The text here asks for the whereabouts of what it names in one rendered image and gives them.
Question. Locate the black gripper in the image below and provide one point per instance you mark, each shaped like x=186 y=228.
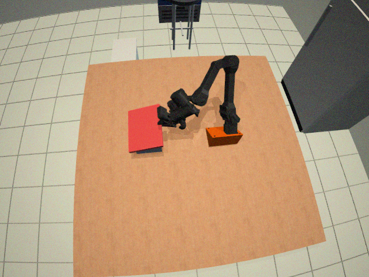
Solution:
x=171 y=119

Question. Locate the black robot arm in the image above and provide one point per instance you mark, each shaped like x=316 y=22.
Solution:
x=227 y=110

